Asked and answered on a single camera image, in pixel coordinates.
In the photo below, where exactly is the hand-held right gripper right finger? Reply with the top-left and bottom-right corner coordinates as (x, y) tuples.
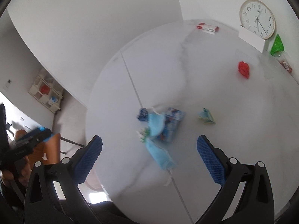
(197, 135), (275, 224)

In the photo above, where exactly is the black panel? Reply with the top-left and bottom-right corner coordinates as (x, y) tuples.
(0, 104), (6, 145)

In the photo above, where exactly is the green plastic bag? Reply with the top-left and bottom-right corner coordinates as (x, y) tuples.
(270, 34), (285, 56)

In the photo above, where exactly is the cream shelf unit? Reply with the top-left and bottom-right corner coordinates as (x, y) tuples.
(28, 73), (64, 115)

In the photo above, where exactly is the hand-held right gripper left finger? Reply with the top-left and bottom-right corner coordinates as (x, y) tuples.
(24, 135), (103, 224)

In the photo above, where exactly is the teal and yellow wrapper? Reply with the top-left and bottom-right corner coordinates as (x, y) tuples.
(198, 108), (216, 125)

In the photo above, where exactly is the blue face mask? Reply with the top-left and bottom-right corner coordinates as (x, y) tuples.
(148, 112), (167, 137)
(145, 141), (178, 187)

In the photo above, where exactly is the person's left hand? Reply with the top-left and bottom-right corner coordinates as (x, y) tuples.
(0, 155), (32, 183)

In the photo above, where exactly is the red crumpled paper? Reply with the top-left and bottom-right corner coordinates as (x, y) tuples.
(238, 61), (250, 78)

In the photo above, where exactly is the orange chair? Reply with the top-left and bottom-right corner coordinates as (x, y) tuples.
(14, 130), (85, 167)

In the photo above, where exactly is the small dark blue packet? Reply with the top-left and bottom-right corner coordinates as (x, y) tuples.
(137, 108), (150, 122)

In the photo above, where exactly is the round white wall clock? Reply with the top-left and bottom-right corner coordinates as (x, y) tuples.
(239, 0), (276, 40)

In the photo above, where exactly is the clear package with red label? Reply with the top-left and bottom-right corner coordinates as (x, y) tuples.
(277, 52), (293, 75)

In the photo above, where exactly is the red and white box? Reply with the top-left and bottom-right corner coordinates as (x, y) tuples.
(196, 22), (219, 35)

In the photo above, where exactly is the blue printed packet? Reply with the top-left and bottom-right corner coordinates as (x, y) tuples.
(156, 107), (186, 143)

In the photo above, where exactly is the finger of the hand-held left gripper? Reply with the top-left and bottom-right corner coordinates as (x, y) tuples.
(14, 128), (52, 148)

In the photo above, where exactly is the white card stand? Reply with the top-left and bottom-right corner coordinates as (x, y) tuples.
(238, 25), (267, 53)

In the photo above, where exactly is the green and white wrapper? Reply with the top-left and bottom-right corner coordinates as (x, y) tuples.
(137, 128), (150, 143)

